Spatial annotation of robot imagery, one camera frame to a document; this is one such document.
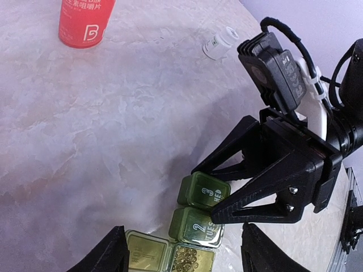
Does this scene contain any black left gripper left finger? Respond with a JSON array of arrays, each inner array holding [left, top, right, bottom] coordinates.
[[68, 226, 130, 272]]

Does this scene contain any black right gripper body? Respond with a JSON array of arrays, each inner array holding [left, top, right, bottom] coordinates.
[[258, 108, 363, 215]]

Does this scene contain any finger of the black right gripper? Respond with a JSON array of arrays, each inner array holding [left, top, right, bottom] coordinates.
[[210, 150, 318, 224], [191, 116, 266, 181]]

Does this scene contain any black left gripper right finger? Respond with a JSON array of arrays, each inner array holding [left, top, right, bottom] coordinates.
[[241, 223, 308, 272]]

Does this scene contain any green pill organizer box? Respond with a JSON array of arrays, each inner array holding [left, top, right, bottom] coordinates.
[[126, 172, 231, 271]]

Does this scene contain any small white bottle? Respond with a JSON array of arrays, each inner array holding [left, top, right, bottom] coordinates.
[[202, 26, 239, 60]]

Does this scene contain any red cylindrical can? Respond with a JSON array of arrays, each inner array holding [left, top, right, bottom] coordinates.
[[58, 0, 116, 49]]

